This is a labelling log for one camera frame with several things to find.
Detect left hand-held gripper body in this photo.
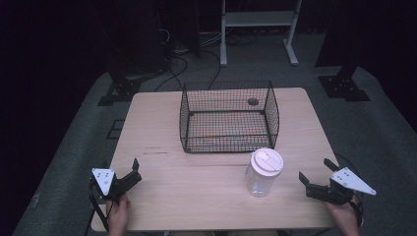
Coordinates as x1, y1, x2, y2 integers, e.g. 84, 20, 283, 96
90, 167, 136, 205

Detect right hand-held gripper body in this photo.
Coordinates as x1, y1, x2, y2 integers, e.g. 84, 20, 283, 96
306, 166, 378, 207

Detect clear jar with white lid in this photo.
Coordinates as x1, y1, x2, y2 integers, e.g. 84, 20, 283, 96
244, 147, 285, 199

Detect black wire basket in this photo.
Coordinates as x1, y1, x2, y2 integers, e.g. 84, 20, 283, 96
178, 80, 280, 154

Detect person's right hand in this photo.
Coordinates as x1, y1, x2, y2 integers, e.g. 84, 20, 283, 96
326, 193, 362, 236

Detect person's left hand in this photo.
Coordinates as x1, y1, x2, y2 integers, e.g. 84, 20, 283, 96
104, 193, 132, 236

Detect black stand base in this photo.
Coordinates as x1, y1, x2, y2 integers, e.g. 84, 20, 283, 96
96, 63, 143, 107
318, 64, 372, 102

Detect white metal stand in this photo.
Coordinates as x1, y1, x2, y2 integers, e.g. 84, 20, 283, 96
219, 0, 303, 68

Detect black floor cables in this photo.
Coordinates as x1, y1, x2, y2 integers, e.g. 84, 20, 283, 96
153, 29, 260, 93

